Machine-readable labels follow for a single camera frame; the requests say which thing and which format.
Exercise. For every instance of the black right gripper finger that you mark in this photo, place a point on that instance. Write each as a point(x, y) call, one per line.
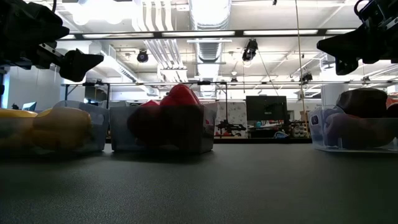
point(348, 43)
point(345, 67)

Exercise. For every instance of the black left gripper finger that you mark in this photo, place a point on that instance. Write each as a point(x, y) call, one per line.
point(79, 63)

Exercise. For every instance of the dark red apple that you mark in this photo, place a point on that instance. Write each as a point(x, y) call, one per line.
point(362, 102)

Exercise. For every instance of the yellow bell pepper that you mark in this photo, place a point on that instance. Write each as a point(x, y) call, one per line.
point(15, 127)
point(62, 127)

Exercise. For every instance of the red bell pepper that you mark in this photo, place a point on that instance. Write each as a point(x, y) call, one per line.
point(143, 124)
point(182, 95)

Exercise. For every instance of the black background robot arm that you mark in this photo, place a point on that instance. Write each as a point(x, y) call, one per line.
point(231, 127)

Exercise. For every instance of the thin vertical pole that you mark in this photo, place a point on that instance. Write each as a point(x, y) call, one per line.
point(299, 62)

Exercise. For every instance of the black round spotlight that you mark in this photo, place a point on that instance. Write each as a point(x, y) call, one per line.
point(142, 56)

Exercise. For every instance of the translucent white plastic basket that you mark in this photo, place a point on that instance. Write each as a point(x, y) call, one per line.
point(317, 130)

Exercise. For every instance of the clear plastic basket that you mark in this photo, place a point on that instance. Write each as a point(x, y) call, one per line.
point(99, 130)
point(119, 130)

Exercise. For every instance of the black monitor screen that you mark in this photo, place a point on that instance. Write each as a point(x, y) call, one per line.
point(265, 108)

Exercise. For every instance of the black horizontal rail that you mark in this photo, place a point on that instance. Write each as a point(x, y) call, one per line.
point(280, 83)

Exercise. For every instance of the black overhead frame bar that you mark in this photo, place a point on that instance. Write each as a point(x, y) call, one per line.
point(155, 34)

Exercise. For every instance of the black hanging camera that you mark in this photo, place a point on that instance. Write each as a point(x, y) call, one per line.
point(250, 49)

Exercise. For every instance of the black table frame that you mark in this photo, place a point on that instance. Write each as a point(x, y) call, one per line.
point(264, 140)

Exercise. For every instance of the silver ventilation duct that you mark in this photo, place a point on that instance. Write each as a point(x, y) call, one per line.
point(210, 18)

